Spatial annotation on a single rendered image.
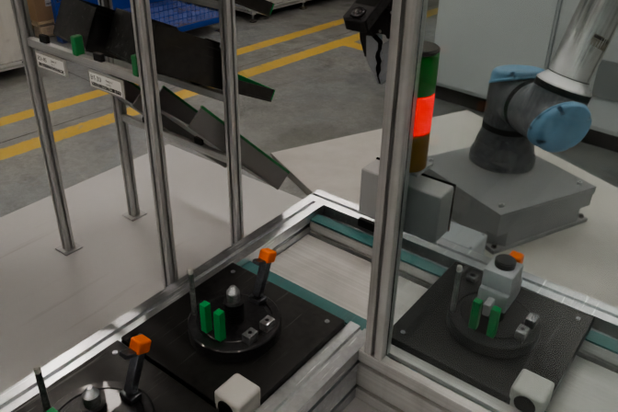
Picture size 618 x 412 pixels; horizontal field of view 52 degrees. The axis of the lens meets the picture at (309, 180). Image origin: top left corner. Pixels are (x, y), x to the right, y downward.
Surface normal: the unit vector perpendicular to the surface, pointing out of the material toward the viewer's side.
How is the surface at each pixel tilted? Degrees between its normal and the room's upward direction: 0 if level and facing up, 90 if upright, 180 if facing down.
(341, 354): 0
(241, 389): 0
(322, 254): 0
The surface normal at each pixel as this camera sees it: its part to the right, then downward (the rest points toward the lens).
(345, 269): 0.02, -0.88
